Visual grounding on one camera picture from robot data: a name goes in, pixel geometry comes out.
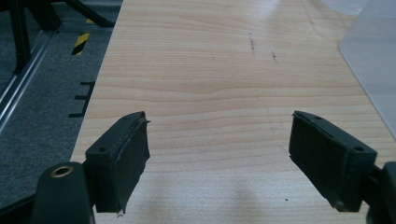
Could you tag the yellow black hazard tape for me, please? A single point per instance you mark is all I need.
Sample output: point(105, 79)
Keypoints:
point(80, 43)

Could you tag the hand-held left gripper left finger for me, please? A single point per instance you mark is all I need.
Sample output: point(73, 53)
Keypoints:
point(120, 161)

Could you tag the aluminium floor rail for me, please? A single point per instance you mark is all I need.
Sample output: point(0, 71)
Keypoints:
point(21, 77)

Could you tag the translucent plastic sheet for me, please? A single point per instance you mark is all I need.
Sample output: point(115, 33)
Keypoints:
point(373, 53)

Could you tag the black metal stand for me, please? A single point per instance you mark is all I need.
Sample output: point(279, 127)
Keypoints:
point(34, 21)

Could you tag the black floor tape marks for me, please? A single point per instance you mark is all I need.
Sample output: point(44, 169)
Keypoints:
point(83, 98)

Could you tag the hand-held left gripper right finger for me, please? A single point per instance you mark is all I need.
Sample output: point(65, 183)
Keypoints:
point(327, 157)

